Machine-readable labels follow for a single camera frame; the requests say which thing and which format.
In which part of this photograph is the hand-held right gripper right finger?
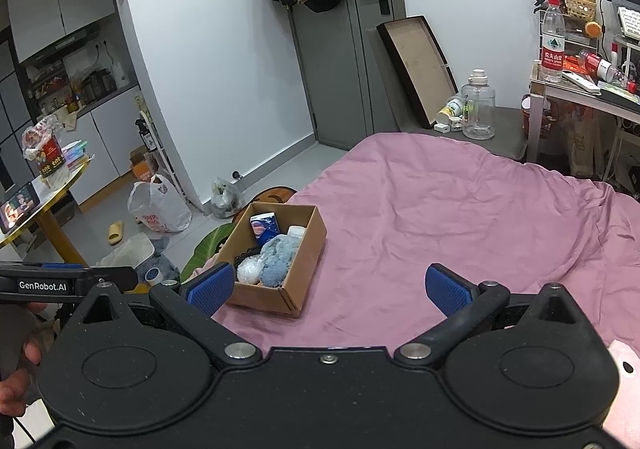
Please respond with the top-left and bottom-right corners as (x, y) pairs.
(395, 264), (598, 367)

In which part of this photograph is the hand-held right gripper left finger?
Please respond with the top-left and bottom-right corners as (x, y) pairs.
(60, 263), (261, 369)

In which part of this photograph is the white tissue ball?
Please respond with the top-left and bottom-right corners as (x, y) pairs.
(236, 254), (265, 286)

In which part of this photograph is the blue tissue packet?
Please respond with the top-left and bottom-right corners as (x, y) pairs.
(250, 211), (280, 247)

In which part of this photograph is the blue-grey fluffy ball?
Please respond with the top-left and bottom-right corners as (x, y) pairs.
(260, 235), (303, 275)

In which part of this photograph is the brown cardboard box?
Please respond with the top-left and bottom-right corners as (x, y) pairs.
(212, 201), (328, 319)

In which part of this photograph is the person's left hand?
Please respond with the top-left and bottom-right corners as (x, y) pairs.
(0, 301), (48, 417)

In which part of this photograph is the cream bath mat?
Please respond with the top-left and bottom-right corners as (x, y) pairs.
(97, 233), (156, 270)

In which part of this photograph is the round table with yellow leg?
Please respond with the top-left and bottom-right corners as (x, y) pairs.
(0, 161), (93, 270)

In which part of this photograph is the green leaf cartoon rug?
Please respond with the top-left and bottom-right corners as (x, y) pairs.
(180, 221), (236, 282)

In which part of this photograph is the blue-grey fuzzy rug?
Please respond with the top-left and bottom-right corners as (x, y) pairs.
(145, 235), (181, 286)

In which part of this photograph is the white plastic bag red print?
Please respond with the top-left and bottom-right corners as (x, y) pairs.
(127, 174), (193, 234)

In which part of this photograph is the pink bed sheet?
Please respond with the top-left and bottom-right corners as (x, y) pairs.
(192, 131), (640, 350)

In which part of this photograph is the grey plastic bag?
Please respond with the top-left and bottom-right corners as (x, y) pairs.
(210, 177), (241, 218)

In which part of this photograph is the orange cardboard carton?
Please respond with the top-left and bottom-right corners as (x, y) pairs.
(129, 148), (157, 182)

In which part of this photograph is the stack of colourful books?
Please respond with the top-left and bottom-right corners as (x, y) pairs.
(62, 140), (95, 170)

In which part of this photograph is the red snack bag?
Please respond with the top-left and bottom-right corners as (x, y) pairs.
(22, 114), (68, 190)

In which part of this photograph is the brown bear-shaped rug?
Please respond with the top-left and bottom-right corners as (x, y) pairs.
(255, 186), (298, 204)

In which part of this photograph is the white kitchen base cabinet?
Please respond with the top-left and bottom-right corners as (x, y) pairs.
(65, 86), (151, 204)

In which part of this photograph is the black spray bottle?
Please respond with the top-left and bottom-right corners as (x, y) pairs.
(137, 118), (158, 152)

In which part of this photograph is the white canister with green label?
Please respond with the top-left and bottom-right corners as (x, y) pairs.
(436, 98), (465, 126)

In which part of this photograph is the large clear water jug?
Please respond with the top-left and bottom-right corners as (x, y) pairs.
(460, 69), (497, 140)

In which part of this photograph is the red jar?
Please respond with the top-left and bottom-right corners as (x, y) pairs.
(520, 94), (548, 140)

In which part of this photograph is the white-framed desk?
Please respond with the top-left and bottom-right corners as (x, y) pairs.
(525, 61), (640, 184)

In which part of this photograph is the beige tote bag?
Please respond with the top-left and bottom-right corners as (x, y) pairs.
(570, 111), (608, 177)

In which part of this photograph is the pink plush cushion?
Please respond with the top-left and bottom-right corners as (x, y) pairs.
(602, 340), (640, 449)

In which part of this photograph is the grey flat board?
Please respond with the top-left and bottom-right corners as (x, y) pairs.
(366, 26), (431, 132)

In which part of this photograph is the grey range hood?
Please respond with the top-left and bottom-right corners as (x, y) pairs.
(20, 26), (101, 67)

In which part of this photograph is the grey door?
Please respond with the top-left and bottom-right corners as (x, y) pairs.
(287, 0), (406, 152)

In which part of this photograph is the white power strip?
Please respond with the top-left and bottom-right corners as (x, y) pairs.
(562, 70), (603, 94)

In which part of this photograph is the water bottle with red label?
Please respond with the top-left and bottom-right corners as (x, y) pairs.
(540, 0), (566, 84)

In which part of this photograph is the red and white bottle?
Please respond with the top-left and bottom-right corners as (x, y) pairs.
(577, 49), (626, 82)

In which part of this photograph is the wicker basket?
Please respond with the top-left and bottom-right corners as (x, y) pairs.
(565, 0), (598, 22)

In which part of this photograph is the white keyboard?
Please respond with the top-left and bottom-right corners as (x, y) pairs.
(617, 6), (640, 42)

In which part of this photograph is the dark wooden frame tray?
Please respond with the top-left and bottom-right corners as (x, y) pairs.
(376, 15), (458, 130)

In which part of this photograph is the white kitchen wall cabinet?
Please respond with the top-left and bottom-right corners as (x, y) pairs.
(6, 0), (118, 64)

